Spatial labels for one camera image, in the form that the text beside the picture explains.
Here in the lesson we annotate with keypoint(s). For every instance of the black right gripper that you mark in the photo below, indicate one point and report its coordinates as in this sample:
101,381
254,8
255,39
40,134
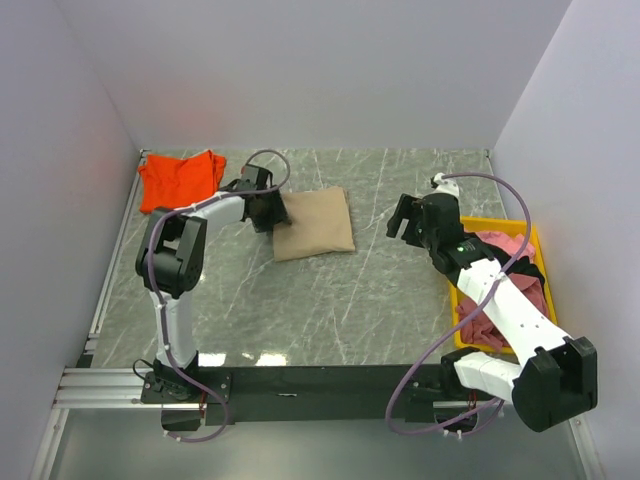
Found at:
408,208

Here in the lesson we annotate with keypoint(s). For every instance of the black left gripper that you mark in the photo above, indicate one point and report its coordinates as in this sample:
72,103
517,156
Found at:
277,216

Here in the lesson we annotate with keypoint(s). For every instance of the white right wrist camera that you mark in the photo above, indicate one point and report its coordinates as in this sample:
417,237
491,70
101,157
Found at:
442,185

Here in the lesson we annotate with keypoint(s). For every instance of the beige t shirt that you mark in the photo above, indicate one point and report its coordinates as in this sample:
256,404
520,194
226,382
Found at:
320,223

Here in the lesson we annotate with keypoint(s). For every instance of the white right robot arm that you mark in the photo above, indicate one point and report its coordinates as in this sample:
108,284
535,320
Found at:
555,376

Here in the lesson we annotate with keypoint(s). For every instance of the aluminium frame rail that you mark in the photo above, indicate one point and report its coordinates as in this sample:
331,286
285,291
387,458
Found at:
80,386

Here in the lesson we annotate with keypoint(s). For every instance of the orange t shirt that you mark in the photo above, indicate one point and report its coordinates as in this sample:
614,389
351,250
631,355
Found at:
174,183

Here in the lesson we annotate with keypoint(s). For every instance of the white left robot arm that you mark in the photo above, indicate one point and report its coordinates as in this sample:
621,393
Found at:
171,258

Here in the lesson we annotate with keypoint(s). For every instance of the pink t shirt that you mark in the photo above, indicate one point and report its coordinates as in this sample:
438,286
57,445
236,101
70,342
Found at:
478,280

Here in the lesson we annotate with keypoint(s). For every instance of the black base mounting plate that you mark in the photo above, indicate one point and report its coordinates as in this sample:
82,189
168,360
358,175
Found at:
271,394

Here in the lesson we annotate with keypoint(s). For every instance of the yellow plastic bin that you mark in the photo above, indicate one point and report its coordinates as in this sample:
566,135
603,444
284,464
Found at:
518,306

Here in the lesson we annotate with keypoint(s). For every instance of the black t shirt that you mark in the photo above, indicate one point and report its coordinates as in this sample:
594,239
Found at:
503,246

